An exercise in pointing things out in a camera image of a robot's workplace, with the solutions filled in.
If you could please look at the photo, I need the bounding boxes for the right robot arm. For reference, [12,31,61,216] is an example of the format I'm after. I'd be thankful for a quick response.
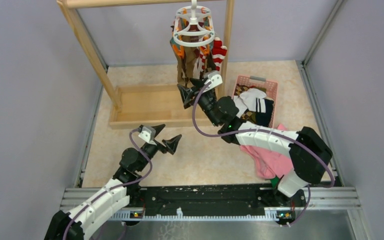
[176,75,335,206]

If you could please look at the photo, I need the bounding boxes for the white sock in basket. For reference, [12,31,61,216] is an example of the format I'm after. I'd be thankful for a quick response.
[233,95,248,118]

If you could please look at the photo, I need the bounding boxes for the brown argyle socks in basket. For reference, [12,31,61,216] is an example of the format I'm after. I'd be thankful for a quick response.
[233,84,260,120]

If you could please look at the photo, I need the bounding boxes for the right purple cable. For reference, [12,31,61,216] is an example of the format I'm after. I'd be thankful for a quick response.
[191,81,336,228]

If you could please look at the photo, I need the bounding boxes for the pink cloth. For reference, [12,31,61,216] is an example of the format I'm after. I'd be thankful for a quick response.
[239,124,296,180]

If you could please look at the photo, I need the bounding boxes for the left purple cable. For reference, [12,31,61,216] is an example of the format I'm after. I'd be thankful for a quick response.
[62,128,154,240]

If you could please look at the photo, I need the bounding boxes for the white round clip hanger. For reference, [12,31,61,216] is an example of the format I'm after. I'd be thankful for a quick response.
[170,0,216,58]

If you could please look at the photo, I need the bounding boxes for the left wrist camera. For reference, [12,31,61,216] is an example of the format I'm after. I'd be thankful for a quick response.
[138,125,157,146]

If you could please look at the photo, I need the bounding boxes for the purple cable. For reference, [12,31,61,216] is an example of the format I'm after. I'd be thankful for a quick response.
[62,128,154,240]
[191,81,336,228]

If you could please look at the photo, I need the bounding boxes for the navy sock in basket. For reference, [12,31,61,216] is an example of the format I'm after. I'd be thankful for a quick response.
[255,98,275,127]

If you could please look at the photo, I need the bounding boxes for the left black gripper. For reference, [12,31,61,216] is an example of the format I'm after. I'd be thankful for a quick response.
[136,124,181,172]

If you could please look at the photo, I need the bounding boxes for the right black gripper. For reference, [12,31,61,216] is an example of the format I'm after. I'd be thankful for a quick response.
[177,78,220,128]

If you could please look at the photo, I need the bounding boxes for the red white striped sock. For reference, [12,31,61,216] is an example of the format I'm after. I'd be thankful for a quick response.
[203,37,228,73]

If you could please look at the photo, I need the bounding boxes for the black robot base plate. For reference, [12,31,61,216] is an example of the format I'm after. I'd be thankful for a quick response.
[128,183,306,217]

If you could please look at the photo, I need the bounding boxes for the tan hanging sock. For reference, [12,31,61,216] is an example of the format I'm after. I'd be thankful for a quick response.
[170,37,192,87]

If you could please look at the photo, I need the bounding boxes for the pink laundry basket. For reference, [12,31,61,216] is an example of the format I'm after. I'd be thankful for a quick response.
[232,75,278,128]

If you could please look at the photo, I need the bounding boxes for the wooden drying rack frame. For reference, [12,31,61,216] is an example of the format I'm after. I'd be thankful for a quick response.
[56,0,236,130]

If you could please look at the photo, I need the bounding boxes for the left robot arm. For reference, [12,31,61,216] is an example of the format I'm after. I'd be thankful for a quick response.
[44,124,182,240]

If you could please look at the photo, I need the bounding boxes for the white sock black stripes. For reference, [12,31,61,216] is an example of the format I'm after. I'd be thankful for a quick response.
[239,88,267,113]

